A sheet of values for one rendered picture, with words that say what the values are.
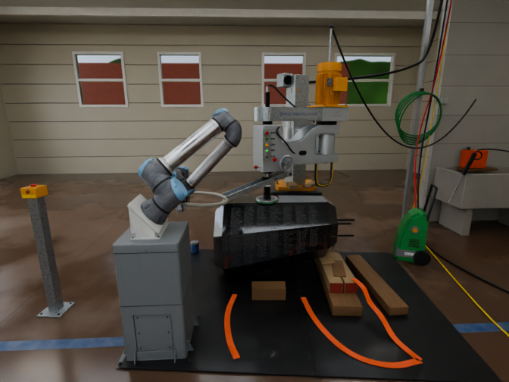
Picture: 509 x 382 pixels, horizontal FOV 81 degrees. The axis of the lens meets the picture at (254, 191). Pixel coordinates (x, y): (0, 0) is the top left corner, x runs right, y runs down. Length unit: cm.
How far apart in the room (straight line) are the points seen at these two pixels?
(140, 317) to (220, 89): 747
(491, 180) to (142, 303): 432
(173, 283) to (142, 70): 787
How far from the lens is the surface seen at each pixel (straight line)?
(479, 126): 548
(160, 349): 234
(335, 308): 267
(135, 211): 195
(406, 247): 376
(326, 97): 304
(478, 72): 542
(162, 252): 194
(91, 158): 996
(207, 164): 214
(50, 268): 299
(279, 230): 270
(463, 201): 476
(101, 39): 984
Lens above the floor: 159
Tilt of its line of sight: 14 degrees down
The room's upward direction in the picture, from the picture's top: straight up
